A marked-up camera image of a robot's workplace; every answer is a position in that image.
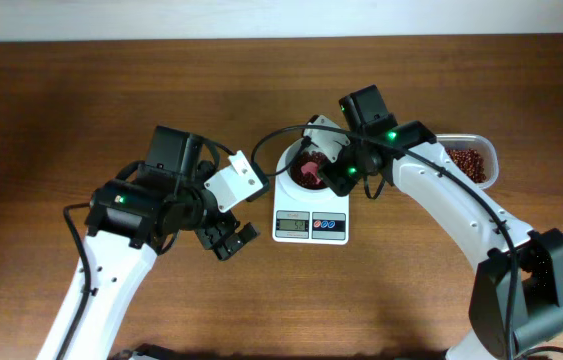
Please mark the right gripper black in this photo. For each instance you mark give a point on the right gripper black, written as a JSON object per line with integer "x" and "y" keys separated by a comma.
{"x": 341, "y": 186}

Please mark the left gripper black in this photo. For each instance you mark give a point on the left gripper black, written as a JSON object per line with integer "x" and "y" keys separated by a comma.
{"x": 234, "y": 242}

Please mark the pink measuring scoop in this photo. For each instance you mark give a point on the pink measuring scoop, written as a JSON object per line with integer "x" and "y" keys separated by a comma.
{"x": 310, "y": 174}

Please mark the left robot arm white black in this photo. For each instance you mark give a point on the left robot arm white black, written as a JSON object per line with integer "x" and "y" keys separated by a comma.
{"x": 108, "y": 273}

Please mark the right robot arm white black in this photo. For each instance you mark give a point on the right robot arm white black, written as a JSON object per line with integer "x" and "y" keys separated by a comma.
{"x": 516, "y": 305}

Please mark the white digital kitchen scale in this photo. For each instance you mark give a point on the white digital kitchen scale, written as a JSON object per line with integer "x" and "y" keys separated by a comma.
{"x": 303, "y": 215}

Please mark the red beans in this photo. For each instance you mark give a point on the red beans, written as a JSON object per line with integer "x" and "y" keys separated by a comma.
{"x": 471, "y": 163}

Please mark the white round bowl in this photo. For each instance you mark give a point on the white round bowl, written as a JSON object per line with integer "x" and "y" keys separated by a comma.
{"x": 301, "y": 152}

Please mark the clear plastic container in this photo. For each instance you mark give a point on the clear plastic container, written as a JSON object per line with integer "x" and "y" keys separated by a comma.
{"x": 482, "y": 145}

